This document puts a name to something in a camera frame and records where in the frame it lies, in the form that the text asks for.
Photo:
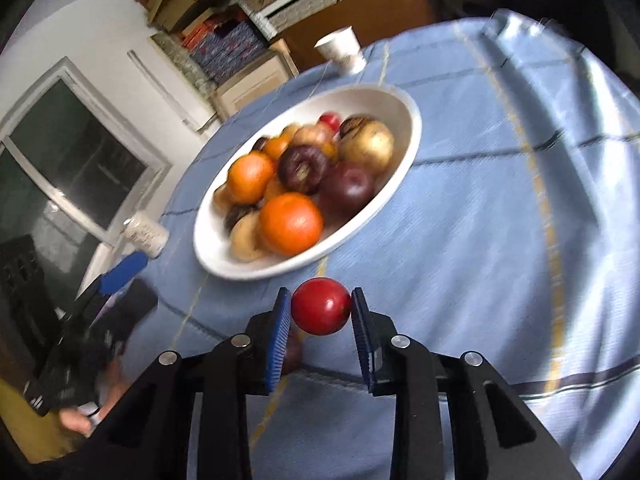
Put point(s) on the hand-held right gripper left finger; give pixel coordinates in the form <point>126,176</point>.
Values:
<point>280,340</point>

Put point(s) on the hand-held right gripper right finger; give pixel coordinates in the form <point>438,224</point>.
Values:
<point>362,340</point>

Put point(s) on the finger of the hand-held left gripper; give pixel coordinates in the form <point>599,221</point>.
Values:
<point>122,272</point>

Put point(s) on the red tomato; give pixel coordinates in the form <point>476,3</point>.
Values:
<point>321,306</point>
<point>330,120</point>

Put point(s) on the tan brown round fruit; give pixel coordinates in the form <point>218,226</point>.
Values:
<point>247,237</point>

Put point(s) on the large orange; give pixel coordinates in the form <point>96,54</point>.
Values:
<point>291,223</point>

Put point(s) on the pale tan pear-shaped fruit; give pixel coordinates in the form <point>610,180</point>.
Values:
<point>222,197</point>

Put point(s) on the dark purple plum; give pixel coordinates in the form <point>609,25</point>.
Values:
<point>259,144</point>
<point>347,187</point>

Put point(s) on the orange tangerine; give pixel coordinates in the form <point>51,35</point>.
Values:
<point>250,175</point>
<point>276,147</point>

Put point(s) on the large dark water chestnut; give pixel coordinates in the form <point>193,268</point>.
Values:
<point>302,167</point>

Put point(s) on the golden brown pear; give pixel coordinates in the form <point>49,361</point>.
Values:
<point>372,147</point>

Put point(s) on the yellow-green tangerine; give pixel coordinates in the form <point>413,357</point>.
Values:
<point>329,149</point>

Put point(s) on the white oval plate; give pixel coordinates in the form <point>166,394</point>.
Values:
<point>395,110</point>

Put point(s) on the person's left hand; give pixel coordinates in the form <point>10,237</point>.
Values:
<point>75,422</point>

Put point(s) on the white drink can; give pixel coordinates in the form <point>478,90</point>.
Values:
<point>145,235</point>

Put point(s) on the yellow cloth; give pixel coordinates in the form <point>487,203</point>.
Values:
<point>25,425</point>

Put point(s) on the black crate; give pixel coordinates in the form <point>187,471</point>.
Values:
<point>20,285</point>

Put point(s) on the white framed window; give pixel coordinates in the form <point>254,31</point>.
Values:
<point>75,170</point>

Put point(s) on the blue checked tablecloth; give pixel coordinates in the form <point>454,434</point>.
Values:
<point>475,210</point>

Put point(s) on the white wooden strip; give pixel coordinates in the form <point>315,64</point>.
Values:
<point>160,90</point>

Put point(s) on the mottled grey panel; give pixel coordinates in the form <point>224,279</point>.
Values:
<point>175,52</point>

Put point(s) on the wooden framed panel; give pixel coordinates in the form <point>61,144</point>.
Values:
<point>252,82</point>

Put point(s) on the stack of blue patterned boxes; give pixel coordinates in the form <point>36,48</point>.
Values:
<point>232,47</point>

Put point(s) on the white paper cup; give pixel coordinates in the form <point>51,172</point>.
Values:
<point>342,50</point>

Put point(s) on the brown wooden cabinet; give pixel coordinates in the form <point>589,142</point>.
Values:
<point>360,15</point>

